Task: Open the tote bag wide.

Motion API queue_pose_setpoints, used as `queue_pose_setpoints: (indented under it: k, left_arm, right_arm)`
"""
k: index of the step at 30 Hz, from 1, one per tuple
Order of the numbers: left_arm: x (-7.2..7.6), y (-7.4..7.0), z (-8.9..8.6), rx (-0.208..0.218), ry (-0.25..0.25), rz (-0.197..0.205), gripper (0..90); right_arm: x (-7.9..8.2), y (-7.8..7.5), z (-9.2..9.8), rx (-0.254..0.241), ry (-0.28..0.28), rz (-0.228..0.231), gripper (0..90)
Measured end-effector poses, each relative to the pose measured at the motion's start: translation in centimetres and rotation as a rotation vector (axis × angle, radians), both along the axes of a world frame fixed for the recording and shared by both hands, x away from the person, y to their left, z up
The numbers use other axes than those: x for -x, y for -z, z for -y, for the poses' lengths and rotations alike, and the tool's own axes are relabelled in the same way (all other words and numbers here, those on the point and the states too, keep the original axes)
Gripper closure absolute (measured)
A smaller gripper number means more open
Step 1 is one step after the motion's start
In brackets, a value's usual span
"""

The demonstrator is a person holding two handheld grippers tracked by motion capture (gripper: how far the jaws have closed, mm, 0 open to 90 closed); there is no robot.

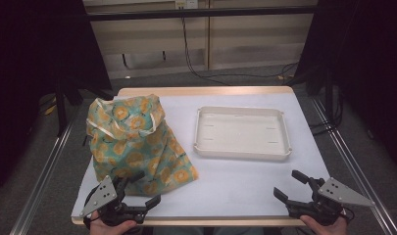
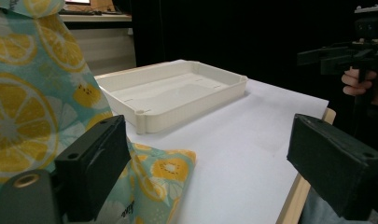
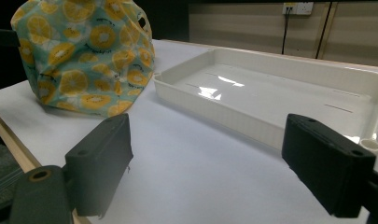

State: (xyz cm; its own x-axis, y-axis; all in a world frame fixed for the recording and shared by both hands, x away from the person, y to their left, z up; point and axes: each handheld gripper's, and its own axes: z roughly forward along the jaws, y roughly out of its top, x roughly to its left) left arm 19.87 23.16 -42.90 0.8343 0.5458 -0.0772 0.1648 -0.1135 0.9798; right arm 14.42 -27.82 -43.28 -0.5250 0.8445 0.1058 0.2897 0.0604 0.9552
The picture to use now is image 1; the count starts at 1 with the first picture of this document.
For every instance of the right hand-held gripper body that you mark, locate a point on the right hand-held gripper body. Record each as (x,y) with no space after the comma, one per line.
(339,194)

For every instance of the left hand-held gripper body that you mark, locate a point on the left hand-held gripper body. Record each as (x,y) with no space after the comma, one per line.
(103,196)

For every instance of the fruit print fabric bag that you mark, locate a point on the fruit print fabric bag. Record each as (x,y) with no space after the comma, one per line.
(137,147)

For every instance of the white plastic tray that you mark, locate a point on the white plastic tray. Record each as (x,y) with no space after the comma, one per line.
(241,133)

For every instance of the person's left hand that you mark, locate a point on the person's left hand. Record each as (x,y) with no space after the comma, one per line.
(114,229)

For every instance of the person's right hand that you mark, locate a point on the person's right hand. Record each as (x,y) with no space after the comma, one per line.
(330,230)

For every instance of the black metal stand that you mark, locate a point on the black metal stand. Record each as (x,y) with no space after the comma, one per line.
(60,111)

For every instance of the yellow tape piece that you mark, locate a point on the yellow tape piece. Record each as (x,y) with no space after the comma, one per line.
(50,110)

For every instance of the dark curtain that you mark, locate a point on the dark curtain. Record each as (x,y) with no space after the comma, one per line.
(29,49)
(366,65)

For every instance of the black horizontal bar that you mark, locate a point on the black horizontal bar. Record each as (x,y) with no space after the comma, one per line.
(219,13)

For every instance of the aluminium rail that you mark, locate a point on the aluminium rail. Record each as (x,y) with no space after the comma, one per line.
(356,169)
(39,182)

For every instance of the white wall socket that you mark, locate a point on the white wall socket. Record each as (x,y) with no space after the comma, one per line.
(186,4)

